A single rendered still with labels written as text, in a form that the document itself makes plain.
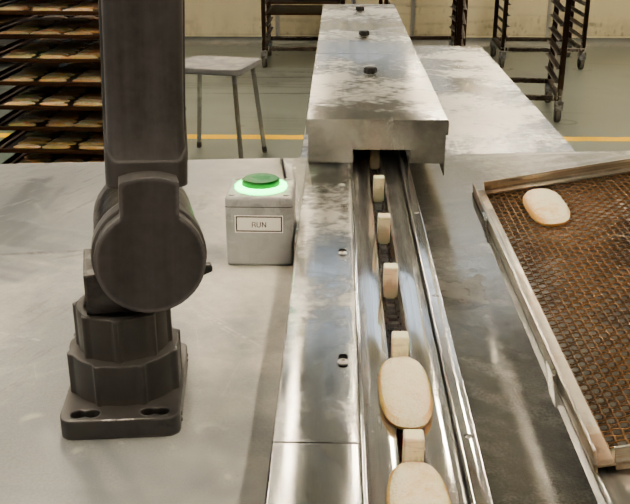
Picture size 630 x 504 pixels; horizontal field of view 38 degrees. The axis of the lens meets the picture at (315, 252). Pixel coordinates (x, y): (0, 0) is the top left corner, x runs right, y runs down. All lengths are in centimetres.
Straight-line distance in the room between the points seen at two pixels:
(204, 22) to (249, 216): 691
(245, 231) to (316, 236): 8
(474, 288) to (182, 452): 38
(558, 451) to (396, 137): 60
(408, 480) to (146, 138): 28
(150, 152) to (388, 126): 58
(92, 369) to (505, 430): 30
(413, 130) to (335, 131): 10
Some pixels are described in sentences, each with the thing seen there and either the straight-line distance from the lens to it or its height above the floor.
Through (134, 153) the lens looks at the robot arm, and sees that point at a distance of 64.
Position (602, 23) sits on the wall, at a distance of 805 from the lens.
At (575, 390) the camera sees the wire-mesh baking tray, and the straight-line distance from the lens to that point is 62.
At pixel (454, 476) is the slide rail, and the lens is 59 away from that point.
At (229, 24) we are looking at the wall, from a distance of 781.
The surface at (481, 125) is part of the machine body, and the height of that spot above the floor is 82.
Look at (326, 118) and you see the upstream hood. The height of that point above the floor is 92.
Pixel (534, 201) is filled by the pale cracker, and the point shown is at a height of 91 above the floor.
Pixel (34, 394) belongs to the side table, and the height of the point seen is 82.
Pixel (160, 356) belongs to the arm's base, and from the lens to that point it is 69.
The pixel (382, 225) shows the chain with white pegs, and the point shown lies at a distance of 97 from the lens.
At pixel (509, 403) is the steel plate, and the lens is 74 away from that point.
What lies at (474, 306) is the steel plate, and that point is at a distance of 89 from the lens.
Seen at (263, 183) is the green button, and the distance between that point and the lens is 96.
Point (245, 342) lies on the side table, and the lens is 81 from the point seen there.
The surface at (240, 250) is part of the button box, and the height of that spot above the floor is 84.
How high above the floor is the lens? 119
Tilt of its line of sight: 21 degrees down
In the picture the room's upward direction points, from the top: straight up
